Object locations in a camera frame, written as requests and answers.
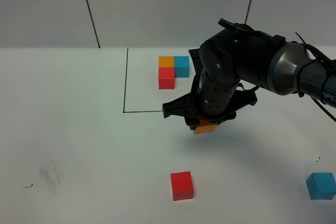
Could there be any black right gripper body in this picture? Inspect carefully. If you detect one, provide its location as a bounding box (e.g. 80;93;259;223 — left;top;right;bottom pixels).
162;69;258;125

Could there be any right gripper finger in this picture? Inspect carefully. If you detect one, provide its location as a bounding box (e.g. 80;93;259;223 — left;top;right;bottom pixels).
209;120;222;125
184;117;200;131

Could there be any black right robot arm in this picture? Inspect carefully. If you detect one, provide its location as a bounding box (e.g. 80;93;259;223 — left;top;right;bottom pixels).
162;27;335;130

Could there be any red template cube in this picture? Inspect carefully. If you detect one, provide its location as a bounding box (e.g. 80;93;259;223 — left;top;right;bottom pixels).
158;67;175;89

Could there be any blue template cube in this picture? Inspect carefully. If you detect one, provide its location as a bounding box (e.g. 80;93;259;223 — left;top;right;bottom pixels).
174;56;190;78

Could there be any orange template cube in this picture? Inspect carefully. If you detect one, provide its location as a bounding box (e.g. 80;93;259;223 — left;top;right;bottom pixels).
159;56;174;68

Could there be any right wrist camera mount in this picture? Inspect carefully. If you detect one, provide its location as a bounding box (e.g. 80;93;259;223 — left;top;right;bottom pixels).
189;49;203;75

